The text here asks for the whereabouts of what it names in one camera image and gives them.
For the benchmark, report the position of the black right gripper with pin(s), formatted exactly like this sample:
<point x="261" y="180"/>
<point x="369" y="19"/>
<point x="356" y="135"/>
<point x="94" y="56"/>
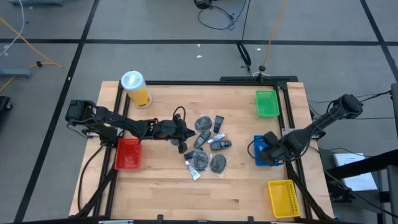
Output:
<point x="276" y="154"/>

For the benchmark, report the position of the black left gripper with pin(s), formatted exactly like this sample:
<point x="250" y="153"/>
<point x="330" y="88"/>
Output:
<point x="169" y="129"/>

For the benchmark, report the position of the black toiletry tube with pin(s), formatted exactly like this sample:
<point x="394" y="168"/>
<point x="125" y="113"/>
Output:
<point x="188" y="155"/>
<point x="218" y="124"/>

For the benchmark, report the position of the grey deodorant bottle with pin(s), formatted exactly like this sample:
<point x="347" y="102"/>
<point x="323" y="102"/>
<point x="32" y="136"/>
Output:
<point x="221" y="145"/>
<point x="201" y="140"/>

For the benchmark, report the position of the black item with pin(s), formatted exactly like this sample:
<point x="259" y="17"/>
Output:
<point x="200" y="160"/>
<point x="218" y="164"/>
<point x="203" y="124"/>

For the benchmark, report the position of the small white bottle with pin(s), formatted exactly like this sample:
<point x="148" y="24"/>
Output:
<point x="216" y="137"/>

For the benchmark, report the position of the white toothpaste tube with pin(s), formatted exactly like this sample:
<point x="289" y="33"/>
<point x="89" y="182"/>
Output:
<point x="192" y="170"/>

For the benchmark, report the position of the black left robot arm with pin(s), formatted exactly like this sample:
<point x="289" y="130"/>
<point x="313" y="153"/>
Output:
<point x="105" y="116"/>

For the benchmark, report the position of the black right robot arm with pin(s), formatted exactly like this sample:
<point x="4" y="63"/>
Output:
<point x="320" y="123"/>

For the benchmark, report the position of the blue plastic basket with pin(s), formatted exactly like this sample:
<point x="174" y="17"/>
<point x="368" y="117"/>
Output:
<point x="258" y="143"/>

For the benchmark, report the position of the yellow plastic basket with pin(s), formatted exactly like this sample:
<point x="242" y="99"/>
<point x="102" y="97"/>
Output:
<point x="284" y="199"/>

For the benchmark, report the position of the green plastic basket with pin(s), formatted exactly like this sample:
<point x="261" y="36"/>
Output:
<point x="267" y="104"/>

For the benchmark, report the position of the red plastic basket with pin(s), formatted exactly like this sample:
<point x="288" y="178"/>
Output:
<point x="127" y="155"/>

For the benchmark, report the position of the yellow canister with white lid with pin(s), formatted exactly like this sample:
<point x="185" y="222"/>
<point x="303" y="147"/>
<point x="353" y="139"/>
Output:
<point x="136" y="90"/>

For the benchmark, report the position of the white paper sheets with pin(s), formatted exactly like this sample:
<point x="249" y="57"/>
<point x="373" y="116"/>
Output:
<point x="354" y="171"/>

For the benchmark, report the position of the black desk beam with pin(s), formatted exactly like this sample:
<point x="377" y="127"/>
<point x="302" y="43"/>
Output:
<point x="357" y="165"/>

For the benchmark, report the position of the grey metal foot bar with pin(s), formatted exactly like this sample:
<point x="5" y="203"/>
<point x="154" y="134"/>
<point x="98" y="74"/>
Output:
<point x="15" y="73"/>

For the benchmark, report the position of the black cart wheel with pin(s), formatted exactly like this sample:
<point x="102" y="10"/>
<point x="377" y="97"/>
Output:
<point x="4" y="105"/>

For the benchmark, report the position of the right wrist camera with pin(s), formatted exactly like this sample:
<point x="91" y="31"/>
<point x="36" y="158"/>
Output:
<point x="271" y="137"/>

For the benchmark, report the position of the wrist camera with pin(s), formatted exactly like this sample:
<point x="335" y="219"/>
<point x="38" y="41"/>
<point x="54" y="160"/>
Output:
<point x="177" y="117"/>
<point x="271" y="137"/>

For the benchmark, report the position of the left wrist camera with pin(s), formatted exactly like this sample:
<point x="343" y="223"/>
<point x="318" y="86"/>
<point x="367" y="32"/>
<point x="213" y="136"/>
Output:
<point x="177" y="117"/>

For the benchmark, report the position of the black stand post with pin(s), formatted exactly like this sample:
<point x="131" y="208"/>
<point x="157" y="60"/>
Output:
<point x="262" y="68"/>

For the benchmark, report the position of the silver base bracket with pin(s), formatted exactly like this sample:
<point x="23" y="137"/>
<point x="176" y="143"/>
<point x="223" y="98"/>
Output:
<point x="90" y="133"/>

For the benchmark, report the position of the grey metal post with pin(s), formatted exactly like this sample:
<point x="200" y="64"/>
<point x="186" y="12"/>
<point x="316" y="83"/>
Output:
<point x="395" y="109"/>

